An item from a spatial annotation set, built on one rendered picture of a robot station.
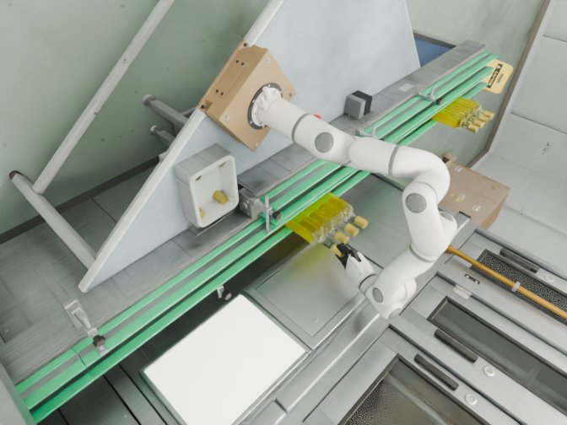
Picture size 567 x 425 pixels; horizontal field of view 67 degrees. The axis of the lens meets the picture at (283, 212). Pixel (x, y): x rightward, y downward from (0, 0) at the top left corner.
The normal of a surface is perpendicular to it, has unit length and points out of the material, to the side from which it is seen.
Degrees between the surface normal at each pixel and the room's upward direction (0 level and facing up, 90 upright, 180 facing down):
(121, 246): 0
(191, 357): 90
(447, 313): 90
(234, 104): 4
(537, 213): 90
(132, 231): 0
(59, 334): 90
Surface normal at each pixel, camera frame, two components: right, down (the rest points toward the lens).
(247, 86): 0.73, 0.52
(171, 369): 0.00, -0.72
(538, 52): -0.70, 0.50
